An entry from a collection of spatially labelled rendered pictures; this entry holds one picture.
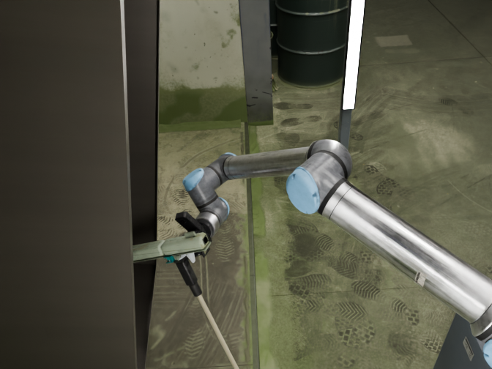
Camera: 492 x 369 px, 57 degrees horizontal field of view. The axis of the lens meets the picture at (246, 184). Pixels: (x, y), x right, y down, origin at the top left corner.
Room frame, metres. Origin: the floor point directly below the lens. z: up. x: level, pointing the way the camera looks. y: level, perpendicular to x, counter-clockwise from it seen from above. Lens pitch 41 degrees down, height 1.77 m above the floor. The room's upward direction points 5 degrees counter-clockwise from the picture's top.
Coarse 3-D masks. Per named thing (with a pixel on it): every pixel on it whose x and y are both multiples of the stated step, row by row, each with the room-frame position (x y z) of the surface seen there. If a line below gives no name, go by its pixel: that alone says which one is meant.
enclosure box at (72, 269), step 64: (0, 0) 0.52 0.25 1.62; (64, 0) 0.52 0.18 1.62; (128, 0) 1.12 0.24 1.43; (0, 64) 0.52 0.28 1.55; (64, 64) 0.52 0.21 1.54; (128, 64) 1.12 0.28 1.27; (0, 128) 0.52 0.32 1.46; (64, 128) 0.52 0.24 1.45; (128, 128) 1.12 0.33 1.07; (0, 192) 0.52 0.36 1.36; (64, 192) 0.52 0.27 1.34; (128, 192) 0.52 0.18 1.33; (0, 256) 0.52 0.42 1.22; (64, 256) 0.52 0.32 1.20; (128, 256) 0.52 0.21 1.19; (0, 320) 0.52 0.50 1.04; (64, 320) 0.52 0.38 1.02; (128, 320) 0.52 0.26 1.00
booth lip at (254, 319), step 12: (252, 216) 1.76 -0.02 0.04; (252, 228) 1.66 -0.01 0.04; (252, 240) 1.58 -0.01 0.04; (252, 252) 1.50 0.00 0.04; (252, 264) 1.42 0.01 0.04; (252, 276) 1.35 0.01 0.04; (252, 288) 1.28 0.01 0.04; (252, 300) 1.21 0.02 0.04; (252, 312) 1.15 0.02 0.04; (252, 324) 1.09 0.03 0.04; (252, 336) 1.03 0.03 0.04
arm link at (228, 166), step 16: (320, 144) 1.04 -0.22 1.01; (336, 144) 1.01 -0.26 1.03; (224, 160) 1.33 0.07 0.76; (240, 160) 1.26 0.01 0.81; (256, 160) 1.20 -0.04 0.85; (272, 160) 1.15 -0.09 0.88; (288, 160) 1.10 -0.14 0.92; (304, 160) 1.06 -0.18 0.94; (224, 176) 1.30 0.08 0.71; (240, 176) 1.25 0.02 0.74; (256, 176) 1.20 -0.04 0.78
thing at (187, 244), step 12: (168, 240) 0.97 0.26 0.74; (180, 240) 0.95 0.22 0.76; (192, 240) 0.93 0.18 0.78; (144, 252) 0.97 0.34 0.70; (156, 252) 0.95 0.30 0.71; (168, 252) 0.94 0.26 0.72; (180, 252) 0.93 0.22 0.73; (192, 252) 0.92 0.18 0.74; (180, 264) 0.92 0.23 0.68; (192, 276) 0.91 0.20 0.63; (192, 288) 0.89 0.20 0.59
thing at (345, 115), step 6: (348, 0) 1.91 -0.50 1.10; (348, 6) 1.90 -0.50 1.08; (342, 84) 1.91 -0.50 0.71; (342, 90) 1.90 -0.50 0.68; (342, 114) 1.87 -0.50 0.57; (348, 114) 1.87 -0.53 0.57; (342, 120) 1.87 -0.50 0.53; (348, 120) 1.87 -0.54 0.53; (342, 126) 1.87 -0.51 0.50; (348, 126) 1.87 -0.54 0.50; (342, 132) 1.87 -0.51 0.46; (348, 132) 1.87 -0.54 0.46; (342, 138) 1.87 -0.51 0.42; (348, 138) 1.87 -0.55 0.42; (342, 144) 1.87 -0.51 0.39
